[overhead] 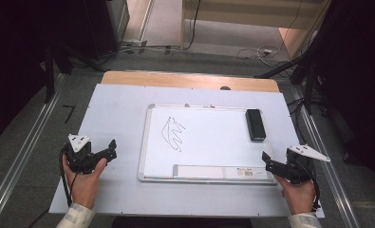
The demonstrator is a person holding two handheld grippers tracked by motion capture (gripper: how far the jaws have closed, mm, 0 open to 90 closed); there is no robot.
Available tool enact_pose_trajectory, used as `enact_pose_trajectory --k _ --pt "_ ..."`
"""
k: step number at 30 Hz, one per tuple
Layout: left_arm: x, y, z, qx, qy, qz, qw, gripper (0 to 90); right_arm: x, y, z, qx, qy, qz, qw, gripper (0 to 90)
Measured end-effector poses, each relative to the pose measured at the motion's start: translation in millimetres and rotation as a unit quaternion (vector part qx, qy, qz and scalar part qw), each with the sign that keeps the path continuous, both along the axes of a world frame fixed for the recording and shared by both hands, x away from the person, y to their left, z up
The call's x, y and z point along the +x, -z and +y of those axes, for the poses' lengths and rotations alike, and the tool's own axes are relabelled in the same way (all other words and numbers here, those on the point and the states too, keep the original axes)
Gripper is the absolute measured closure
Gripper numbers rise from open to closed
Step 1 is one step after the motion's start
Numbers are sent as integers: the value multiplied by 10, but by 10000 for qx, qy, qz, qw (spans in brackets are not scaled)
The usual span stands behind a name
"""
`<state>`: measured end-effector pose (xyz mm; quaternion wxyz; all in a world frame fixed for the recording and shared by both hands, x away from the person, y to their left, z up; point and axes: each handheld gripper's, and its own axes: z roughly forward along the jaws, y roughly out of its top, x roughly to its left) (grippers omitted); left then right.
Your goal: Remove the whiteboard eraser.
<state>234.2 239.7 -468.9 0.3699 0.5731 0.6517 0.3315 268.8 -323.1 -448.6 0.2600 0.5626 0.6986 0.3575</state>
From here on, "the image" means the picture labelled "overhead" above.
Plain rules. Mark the white table cover board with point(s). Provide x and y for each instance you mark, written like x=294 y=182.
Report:
x=118 y=107

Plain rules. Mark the white whiteboard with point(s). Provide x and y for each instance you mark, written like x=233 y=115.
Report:
x=207 y=139

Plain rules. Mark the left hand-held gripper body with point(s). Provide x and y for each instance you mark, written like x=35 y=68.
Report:
x=80 y=156

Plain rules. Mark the black curtain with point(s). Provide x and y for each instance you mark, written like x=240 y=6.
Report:
x=14 y=47
x=359 y=63

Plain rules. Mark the black metal stand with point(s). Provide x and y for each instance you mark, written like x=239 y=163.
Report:
x=50 y=76
x=308 y=85

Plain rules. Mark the person's left hand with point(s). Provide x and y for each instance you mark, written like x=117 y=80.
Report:
x=85 y=186

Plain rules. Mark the light wooden shelf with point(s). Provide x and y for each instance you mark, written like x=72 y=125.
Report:
x=239 y=14

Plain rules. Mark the person's dark clothing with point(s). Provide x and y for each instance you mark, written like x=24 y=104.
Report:
x=182 y=223

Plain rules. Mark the metal floor rail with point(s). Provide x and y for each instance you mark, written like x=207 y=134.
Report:
x=327 y=171
x=23 y=145

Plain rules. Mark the wooden table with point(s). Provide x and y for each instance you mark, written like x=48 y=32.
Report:
x=182 y=79

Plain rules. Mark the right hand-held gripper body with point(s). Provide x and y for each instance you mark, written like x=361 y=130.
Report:
x=297 y=167

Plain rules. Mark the black cabinet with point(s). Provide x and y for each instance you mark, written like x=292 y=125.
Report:
x=103 y=25

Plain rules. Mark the person's right hand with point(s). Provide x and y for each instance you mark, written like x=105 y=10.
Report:
x=297 y=196

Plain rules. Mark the black whiteboard eraser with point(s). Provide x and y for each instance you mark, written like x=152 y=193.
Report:
x=255 y=125

